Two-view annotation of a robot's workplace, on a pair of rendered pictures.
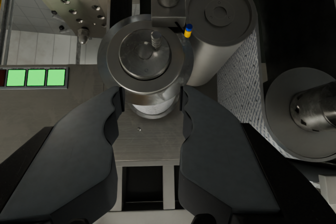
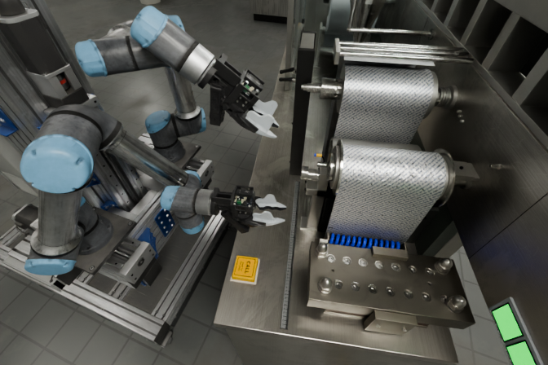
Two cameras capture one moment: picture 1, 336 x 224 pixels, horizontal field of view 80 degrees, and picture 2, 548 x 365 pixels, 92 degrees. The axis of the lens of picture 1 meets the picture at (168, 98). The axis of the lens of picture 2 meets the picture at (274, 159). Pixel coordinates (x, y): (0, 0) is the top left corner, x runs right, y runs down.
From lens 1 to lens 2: 0.67 m
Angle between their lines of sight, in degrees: 86
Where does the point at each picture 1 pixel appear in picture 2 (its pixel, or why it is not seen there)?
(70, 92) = (514, 290)
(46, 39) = not seen: outside the picture
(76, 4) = (394, 283)
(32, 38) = not seen: outside the picture
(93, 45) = not seen: outside the picture
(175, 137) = (484, 125)
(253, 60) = (340, 127)
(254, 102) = (348, 108)
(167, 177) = (528, 86)
